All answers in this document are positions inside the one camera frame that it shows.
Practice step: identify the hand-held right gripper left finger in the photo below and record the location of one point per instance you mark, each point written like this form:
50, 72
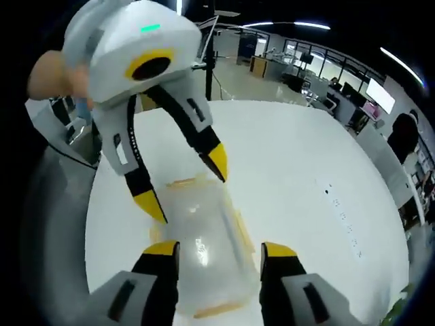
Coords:
153, 292

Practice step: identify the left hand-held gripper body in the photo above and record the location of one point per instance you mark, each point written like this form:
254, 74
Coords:
115, 44

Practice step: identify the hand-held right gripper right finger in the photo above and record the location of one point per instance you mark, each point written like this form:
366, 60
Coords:
278, 292

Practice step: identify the clear box with yellow buckles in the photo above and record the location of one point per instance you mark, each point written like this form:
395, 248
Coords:
204, 224

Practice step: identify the person's left hand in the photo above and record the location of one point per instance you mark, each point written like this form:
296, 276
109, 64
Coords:
51, 78

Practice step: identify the black tripod stand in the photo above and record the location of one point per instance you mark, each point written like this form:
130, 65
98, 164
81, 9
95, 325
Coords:
209, 78

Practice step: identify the dark screen monitor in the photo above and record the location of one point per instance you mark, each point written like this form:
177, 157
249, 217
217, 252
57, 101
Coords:
208, 37

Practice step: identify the wooden cabinet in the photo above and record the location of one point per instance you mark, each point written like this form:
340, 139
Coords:
259, 67

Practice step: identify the potted green plant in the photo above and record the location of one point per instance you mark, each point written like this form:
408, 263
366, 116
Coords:
399, 305

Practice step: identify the pink lit screen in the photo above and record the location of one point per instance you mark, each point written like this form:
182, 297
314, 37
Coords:
370, 109

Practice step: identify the white lit screen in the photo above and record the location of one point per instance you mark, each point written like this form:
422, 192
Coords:
380, 95

